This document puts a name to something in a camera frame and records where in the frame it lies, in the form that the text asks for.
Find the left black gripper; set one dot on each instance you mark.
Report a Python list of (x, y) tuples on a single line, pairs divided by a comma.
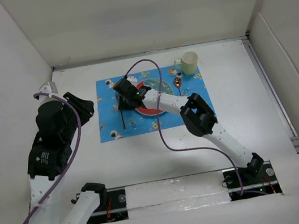
[(85, 108)]

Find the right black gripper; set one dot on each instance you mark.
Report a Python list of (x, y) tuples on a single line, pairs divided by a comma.
[(124, 106)]

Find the copper fork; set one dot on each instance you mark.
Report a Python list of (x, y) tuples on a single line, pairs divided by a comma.
[(120, 110)]

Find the blue space-print placemat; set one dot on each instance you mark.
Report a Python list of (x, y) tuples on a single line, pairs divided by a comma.
[(140, 121)]

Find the copper spoon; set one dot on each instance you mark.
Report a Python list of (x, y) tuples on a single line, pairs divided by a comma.
[(178, 84)]

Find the pale green mug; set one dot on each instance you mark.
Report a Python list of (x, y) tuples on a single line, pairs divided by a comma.
[(187, 63)]

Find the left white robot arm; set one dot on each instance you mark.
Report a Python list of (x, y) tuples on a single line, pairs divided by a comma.
[(59, 122)]

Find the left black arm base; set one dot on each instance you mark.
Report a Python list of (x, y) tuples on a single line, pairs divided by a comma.
[(113, 210)]

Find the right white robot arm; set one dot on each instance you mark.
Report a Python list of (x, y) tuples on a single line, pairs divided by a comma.
[(199, 119)]

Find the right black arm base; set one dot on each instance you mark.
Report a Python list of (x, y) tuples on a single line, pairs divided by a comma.
[(266, 183)]

